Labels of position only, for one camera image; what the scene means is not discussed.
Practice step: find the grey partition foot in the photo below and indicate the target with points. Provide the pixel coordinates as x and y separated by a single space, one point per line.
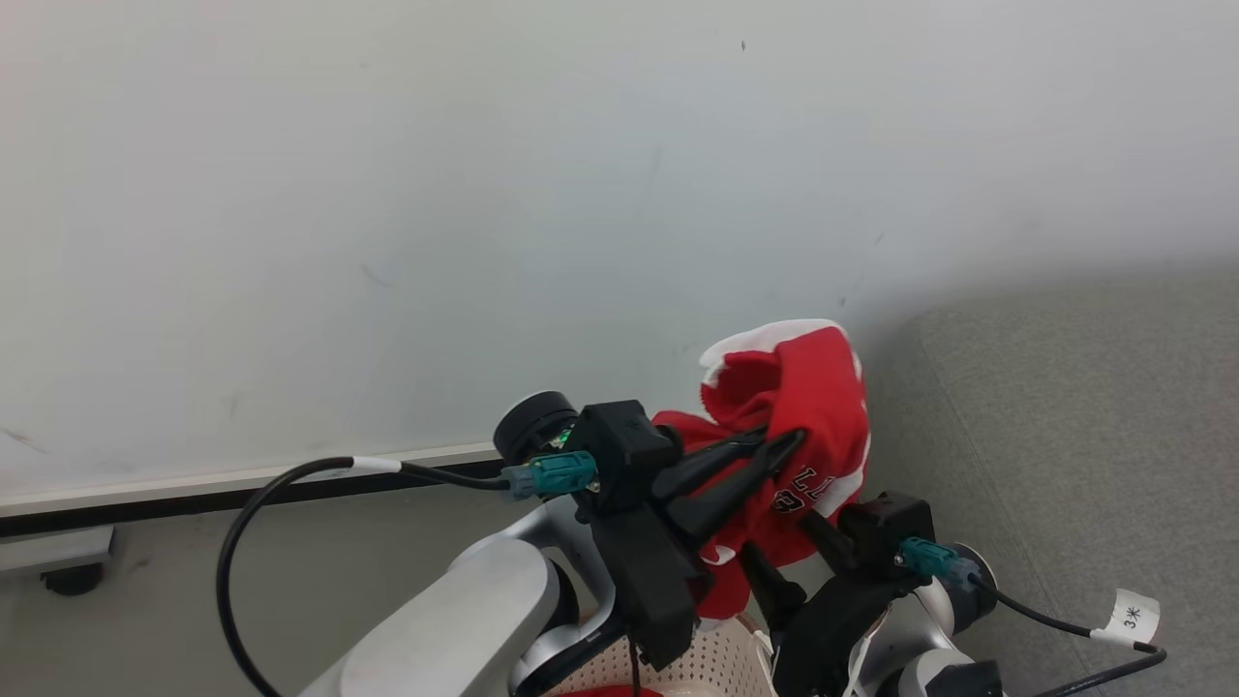
48 549

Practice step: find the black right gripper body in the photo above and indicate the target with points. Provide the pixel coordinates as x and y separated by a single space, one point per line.
823 639

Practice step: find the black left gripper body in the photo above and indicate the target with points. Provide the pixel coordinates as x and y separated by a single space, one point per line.
653 590

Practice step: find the grey fabric sofa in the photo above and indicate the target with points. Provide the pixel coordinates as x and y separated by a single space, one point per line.
1113 436

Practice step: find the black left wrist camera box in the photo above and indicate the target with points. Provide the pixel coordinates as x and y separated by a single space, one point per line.
624 450

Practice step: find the white and black partition rail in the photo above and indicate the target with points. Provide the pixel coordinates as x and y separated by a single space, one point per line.
145 504

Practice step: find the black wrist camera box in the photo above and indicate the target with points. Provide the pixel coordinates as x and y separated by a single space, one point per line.
624 450
886 532

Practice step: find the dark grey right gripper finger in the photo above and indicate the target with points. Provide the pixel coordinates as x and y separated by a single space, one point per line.
774 590
831 547

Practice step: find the black caster wheel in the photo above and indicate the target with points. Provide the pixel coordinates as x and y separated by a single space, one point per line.
73 580

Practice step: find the white and grey left robot arm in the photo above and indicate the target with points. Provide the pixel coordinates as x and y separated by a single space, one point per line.
455 620

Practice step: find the red and white garment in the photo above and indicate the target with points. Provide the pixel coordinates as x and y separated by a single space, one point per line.
813 397

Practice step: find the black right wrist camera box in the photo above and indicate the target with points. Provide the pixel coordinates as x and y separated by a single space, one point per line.
886 532

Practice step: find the cream perforated laundry basket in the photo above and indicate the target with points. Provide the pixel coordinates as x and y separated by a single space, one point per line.
721 668

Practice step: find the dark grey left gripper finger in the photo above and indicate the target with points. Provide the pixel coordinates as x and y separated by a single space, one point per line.
711 455
736 494

